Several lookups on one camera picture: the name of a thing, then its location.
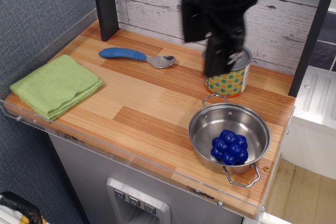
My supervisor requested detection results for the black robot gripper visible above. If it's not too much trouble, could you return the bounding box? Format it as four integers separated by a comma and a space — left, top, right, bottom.
181, 0, 257, 76

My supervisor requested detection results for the patterned can with grey lid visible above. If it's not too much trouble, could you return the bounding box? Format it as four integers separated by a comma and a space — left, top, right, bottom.
204, 46, 252, 98

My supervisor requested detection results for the green folded rag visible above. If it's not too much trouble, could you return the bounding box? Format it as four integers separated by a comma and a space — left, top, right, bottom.
10, 55, 103, 120

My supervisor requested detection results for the blue toy grape cluster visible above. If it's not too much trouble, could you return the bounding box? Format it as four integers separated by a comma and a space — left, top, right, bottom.
211, 129, 249, 166

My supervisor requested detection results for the white toy sink unit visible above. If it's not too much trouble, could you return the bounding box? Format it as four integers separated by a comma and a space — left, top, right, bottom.
280, 66, 335, 179

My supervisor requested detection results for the grey toy fridge cabinet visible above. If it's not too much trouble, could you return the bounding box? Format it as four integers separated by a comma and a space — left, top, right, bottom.
50, 135, 243, 223

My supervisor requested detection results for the black and yellow object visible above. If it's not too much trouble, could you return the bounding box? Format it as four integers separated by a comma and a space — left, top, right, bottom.
1, 191, 48, 224

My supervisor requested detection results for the blue handled metal spoon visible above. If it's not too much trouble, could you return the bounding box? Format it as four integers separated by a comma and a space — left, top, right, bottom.
99, 47, 176, 69

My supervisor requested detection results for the silver pan with handles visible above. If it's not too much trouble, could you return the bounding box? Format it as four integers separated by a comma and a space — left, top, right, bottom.
188, 97, 271, 188

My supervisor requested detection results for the black right frame post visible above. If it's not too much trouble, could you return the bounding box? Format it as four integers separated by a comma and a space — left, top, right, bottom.
288, 0, 332, 98

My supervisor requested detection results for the black frame post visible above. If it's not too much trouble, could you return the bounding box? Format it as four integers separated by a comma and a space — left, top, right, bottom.
288, 0, 332, 98
95, 0, 119, 41

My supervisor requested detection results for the black left frame post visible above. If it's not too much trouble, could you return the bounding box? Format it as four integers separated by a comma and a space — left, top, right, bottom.
95, 0, 119, 41

